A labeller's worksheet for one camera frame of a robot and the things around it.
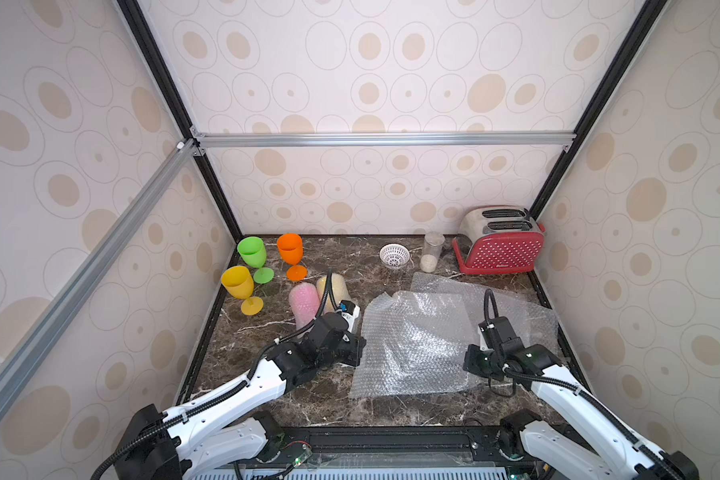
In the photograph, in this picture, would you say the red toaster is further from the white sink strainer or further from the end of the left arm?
the end of the left arm

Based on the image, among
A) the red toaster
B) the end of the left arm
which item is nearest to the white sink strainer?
the red toaster

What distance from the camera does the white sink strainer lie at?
3.64ft

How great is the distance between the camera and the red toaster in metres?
0.99

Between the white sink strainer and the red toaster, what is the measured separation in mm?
202
